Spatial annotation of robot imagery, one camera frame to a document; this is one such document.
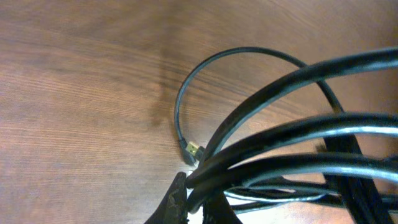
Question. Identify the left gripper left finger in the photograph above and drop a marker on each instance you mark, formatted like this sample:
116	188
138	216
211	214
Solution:
171	209

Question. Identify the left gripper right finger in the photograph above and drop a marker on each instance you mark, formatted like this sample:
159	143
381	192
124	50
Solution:
217	210

